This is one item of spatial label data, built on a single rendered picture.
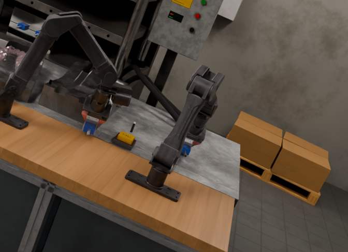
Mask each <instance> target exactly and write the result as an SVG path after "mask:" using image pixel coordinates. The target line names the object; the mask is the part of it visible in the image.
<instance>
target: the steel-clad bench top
mask: <svg viewBox="0 0 348 252"><path fill-rule="evenodd" d="M67 71H68V69H66V68H64V67H62V66H59V65H57V64H55V63H52V62H50V61H48V60H46V59H45V60H44V62H43V66H42V69H41V71H40V72H41V73H43V76H42V75H39V76H38V78H37V81H36V83H35V85H34V88H33V90H32V93H31V95H30V97H29V100H28V102H23V101H20V100H17V99H14V102H17V103H19V104H21V105H23V106H26V107H28V108H30V109H33V110H35V111H37V112H39V113H42V114H44V115H46V116H48V117H51V118H53V119H55V120H57V121H60V122H62V123H64V124H66V125H69V126H71V127H73V128H76V129H78V130H80V131H83V130H82V127H83V123H80V122H78V121H75V120H73V119H71V118H69V117H66V116H64V115H62V114H59V113H57V112H55V111H53V110H50V109H48V108H46V107H44V106H41V105H39V104H38V102H39V99H40V96H41V92H42V89H43V87H44V84H46V83H48V82H49V81H50V80H55V79H58V78H61V77H62V76H63V75H64V74H65V73H66V72H67ZM134 122H136V124H135V127H134V129H133V132H130V130H131V128H132V125H133V123H134ZM175 124H176V121H175V120H174V119H173V118H172V116H171V115H170V114H169V113H167V112H165V111H162V110H160V109H158V108H155V107H153V106H151V105H149V104H146V103H144V102H142V101H140V100H137V99H134V98H131V100H130V104H129V106H128V107H126V106H121V108H119V109H117V110H116V112H115V113H114V114H113V115H112V116H111V117H110V118H108V119H107V121H106V122H105V123H103V124H102V125H101V126H100V127H98V128H97V129H96V130H95V133H94V134H93V135H92V134H90V135H92V136H94V137H96V138H99V139H101V140H103V141H105V142H108V143H110V144H112V145H115V146H117V147H119V148H121V149H123V150H126V151H128V152H130V153H133V154H135V155H137V156H139V157H142V158H144V159H146V160H148V161H150V160H151V158H152V156H153V155H152V153H153V151H154V150H155V148H156V146H160V144H161V143H162V142H164V140H165V139H166V138H167V137H168V135H169V134H170V133H171V131H172V129H173V128H174V126H175ZM121 131H123V132H126V133H128V134H130V135H132V136H135V138H134V139H135V140H136V143H135V145H134V147H133V148H132V149H131V151H130V150H127V149H125V148H123V147H121V146H118V145H116V144H114V143H112V141H113V138H114V137H115V136H116V135H117V134H118V133H120V132H121ZM83 132H84V131H83ZM85 133H87V132H85ZM179 157H180V159H179V162H178V163H177V165H176V167H175V169H174V172H176V173H178V174H180V175H182V176H185V177H187V178H189V179H191V180H194V181H196V182H199V183H201V184H203V185H205V186H208V187H210V188H212V189H215V190H217V191H219V192H221V193H224V194H226V195H228V196H230V197H233V198H235V199H236V200H239V172H240V144H238V143H236V142H233V141H231V140H228V139H226V138H224V137H221V136H219V135H217V134H215V133H212V132H210V131H208V130H206V135H205V139H204V140H203V141H202V143H201V144H199V145H195V146H193V147H191V151H190V153H189V155H187V157H184V154H183V153H181V154H180V156H179Z"/></svg>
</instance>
